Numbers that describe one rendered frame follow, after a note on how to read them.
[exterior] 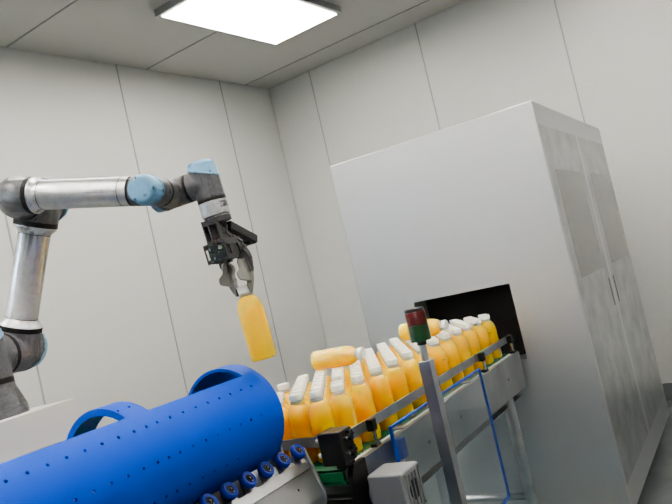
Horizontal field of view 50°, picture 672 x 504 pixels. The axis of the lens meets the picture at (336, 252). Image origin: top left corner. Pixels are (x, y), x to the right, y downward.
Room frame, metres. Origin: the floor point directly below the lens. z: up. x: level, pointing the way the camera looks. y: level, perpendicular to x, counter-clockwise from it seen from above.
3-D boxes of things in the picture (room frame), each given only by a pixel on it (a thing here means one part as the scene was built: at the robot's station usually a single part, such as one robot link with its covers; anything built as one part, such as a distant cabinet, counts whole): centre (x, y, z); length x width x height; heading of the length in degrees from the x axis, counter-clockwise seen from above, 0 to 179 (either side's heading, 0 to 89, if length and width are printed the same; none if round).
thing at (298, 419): (2.12, 0.21, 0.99); 0.07 x 0.07 x 0.19
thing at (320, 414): (2.08, 0.15, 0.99); 0.07 x 0.07 x 0.19
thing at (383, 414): (2.71, -0.30, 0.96); 1.60 x 0.01 x 0.03; 150
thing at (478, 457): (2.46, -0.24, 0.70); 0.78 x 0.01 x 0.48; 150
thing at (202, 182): (1.89, 0.29, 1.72); 0.09 x 0.08 x 0.11; 79
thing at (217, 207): (1.89, 0.28, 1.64); 0.08 x 0.08 x 0.05
